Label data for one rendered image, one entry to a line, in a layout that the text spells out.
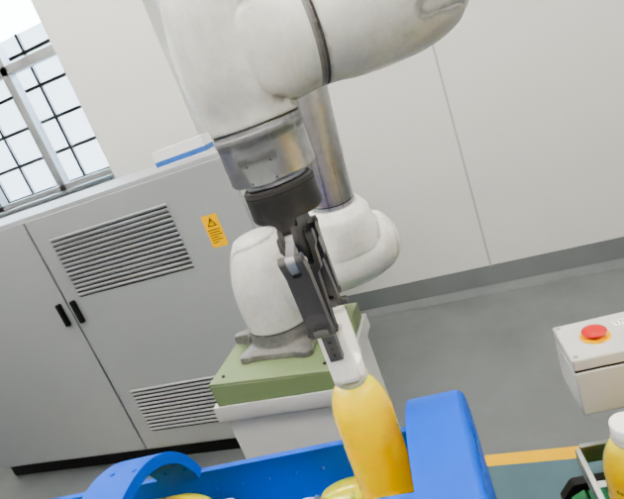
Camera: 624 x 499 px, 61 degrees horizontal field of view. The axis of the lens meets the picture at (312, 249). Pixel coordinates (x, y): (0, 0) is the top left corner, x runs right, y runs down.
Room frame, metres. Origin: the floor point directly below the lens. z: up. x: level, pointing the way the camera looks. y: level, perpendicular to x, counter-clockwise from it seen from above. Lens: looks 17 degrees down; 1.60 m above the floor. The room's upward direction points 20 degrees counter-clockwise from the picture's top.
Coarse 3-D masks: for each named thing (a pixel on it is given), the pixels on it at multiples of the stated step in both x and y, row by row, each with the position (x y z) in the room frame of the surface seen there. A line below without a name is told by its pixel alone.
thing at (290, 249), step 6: (288, 240) 0.50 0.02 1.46; (288, 246) 0.49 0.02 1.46; (294, 246) 0.49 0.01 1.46; (288, 252) 0.49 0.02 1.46; (294, 252) 0.48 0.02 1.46; (288, 258) 0.48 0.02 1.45; (306, 258) 0.49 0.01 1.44; (288, 264) 0.47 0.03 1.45; (294, 264) 0.47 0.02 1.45; (294, 270) 0.48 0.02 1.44
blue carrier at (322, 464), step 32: (416, 416) 0.48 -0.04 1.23; (448, 416) 0.47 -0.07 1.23; (320, 448) 0.63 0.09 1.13; (416, 448) 0.44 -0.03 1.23; (448, 448) 0.43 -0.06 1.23; (480, 448) 0.55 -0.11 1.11; (96, 480) 0.59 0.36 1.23; (128, 480) 0.56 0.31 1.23; (160, 480) 0.68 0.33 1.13; (192, 480) 0.69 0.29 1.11; (224, 480) 0.68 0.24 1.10; (256, 480) 0.66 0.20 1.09; (288, 480) 0.65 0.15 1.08; (320, 480) 0.64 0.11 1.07; (416, 480) 0.41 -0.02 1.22; (448, 480) 0.40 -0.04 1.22; (480, 480) 0.39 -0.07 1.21
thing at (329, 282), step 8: (312, 224) 0.54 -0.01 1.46; (320, 240) 0.55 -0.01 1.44; (320, 248) 0.55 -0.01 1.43; (320, 256) 0.55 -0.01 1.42; (328, 272) 0.55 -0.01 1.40; (328, 280) 0.55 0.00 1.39; (328, 288) 0.56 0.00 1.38; (336, 288) 0.56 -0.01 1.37; (336, 296) 0.56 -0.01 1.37; (344, 296) 0.57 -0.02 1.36
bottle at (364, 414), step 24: (360, 384) 0.52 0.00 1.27; (336, 408) 0.53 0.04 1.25; (360, 408) 0.51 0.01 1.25; (384, 408) 0.52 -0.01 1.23; (360, 432) 0.50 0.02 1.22; (384, 432) 0.51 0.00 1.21; (360, 456) 0.51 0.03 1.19; (384, 456) 0.50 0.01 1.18; (408, 456) 0.53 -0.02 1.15; (360, 480) 0.52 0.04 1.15; (384, 480) 0.50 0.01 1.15; (408, 480) 0.51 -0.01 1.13
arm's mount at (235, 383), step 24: (360, 312) 1.23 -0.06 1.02; (240, 360) 1.13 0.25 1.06; (264, 360) 1.09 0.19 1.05; (288, 360) 1.05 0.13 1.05; (312, 360) 1.02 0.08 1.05; (216, 384) 1.05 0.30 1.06; (240, 384) 1.03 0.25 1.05; (264, 384) 1.01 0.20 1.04; (288, 384) 1.00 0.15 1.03; (312, 384) 0.98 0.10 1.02
